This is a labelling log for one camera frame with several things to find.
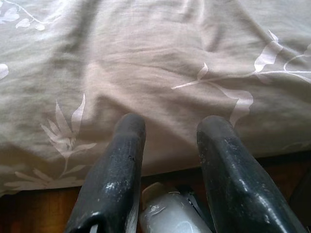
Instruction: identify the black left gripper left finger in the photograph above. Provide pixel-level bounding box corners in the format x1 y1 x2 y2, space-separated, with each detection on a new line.
64 113 147 233

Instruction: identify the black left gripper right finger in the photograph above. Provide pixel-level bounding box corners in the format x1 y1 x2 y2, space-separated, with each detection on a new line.
196 115 307 233

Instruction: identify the beige floral bed sheet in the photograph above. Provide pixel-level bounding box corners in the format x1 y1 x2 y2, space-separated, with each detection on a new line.
0 0 311 197

